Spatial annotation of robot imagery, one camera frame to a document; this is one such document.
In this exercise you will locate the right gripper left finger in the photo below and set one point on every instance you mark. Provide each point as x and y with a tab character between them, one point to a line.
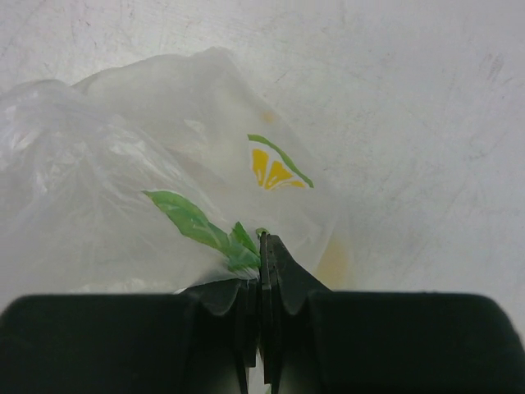
201	340

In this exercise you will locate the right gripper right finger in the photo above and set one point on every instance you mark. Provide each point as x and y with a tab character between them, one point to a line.
316	340

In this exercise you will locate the clear plastic bag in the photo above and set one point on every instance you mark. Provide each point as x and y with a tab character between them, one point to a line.
154	177

